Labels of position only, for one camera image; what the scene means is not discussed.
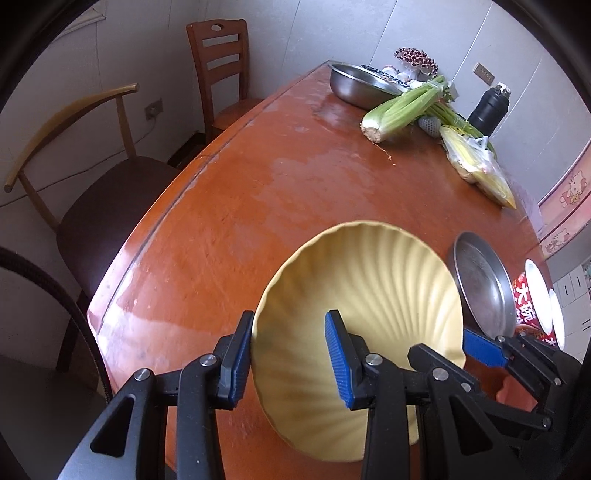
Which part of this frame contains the yellow ribbed plate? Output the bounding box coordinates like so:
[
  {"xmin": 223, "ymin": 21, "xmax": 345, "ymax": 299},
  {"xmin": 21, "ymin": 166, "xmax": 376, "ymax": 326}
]
[{"xmin": 250, "ymin": 221, "xmax": 466, "ymax": 462}]

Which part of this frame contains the round steel plate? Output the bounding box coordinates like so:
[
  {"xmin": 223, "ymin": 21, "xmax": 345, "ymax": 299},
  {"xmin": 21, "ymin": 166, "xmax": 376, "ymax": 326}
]
[{"xmin": 446, "ymin": 231, "xmax": 517, "ymax": 340}]

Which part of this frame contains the white bowl at edge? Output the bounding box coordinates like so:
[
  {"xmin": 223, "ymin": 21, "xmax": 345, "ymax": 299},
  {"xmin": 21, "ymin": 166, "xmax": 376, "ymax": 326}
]
[{"xmin": 548, "ymin": 289, "xmax": 566, "ymax": 350}]

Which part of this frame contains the red printed bowl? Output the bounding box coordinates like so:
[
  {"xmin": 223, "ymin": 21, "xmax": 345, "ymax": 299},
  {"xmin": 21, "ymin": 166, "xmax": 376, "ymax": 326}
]
[{"xmin": 512, "ymin": 259, "xmax": 558, "ymax": 348}]

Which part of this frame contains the corn in plastic bag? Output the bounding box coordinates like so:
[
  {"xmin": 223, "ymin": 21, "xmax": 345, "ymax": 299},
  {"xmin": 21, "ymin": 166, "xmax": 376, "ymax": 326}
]
[{"xmin": 440, "ymin": 125, "xmax": 517, "ymax": 209}]

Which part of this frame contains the dark seat bentwood chair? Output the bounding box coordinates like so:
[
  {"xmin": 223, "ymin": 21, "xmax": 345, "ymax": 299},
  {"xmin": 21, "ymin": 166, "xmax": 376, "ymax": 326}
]
[{"xmin": 3, "ymin": 82, "xmax": 182, "ymax": 375}]

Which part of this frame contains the black curved chair back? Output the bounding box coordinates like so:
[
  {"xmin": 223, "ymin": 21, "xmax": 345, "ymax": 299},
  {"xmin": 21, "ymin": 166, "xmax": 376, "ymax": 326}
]
[{"xmin": 1, "ymin": 247, "xmax": 113, "ymax": 400}]

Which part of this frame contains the black thermos bottle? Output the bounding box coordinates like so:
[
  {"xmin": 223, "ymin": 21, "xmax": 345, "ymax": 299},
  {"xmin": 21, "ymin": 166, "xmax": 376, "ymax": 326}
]
[{"xmin": 468, "ymin": 83, "xmax": 511, "ymax": 136}]

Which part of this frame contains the celery bunch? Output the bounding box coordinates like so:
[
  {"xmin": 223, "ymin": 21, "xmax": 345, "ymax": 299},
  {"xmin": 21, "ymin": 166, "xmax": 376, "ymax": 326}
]
[{"xmin": 360, "ymin": 75, "xmax": 484, "ymax": 143}]

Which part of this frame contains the large steel basin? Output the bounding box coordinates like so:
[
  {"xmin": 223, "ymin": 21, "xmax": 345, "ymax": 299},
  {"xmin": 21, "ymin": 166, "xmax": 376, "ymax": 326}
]
[{"xmin": 328, "ymin": 61, "xmax": 403, "ymax": 111}]

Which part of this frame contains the brown wooden slat chair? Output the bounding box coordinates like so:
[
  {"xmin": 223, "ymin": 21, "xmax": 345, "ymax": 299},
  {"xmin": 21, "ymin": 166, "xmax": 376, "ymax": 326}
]
[{"xmin": 167, "ymin": 19, "xmax": 261, "ymax": 170}]

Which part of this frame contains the wall switch plate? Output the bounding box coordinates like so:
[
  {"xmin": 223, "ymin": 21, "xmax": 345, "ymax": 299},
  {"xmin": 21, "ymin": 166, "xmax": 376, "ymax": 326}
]
[{"xmin": 473, "ymin": 62, "xmax": 495, "ymax": 86}]

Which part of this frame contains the wall power socket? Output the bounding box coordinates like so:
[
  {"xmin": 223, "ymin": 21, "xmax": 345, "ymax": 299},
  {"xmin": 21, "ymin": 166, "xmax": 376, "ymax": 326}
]
[{"xmin": 144, "ymin": 99, "xmax": 163, "ymax": 121}]

